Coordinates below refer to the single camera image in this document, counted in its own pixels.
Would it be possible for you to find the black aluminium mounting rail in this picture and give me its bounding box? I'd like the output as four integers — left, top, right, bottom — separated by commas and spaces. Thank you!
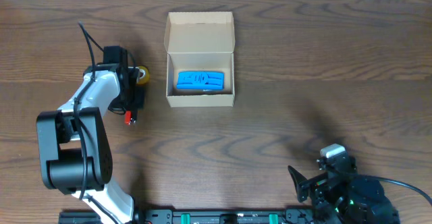
58, 208, 338, 224

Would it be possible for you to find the red and black stapler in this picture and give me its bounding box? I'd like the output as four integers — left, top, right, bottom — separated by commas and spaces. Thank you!
124, 111, 136, 125

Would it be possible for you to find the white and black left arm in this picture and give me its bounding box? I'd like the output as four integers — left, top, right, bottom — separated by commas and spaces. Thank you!
36, 46, 149, 223

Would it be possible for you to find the blue plastic tape dispenser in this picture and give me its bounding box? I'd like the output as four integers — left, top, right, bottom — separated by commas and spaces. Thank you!
176, 72, 225, 90

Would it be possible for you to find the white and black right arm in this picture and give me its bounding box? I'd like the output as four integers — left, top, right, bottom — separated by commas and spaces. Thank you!
288, 150, 400, 224

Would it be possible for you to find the yellow adhesive tape roll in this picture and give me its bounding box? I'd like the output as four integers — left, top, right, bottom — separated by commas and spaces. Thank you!
137, 65, 150, 85

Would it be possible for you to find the brown cardboard box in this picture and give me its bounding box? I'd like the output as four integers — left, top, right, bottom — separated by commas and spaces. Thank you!
164, 11, 236, 107

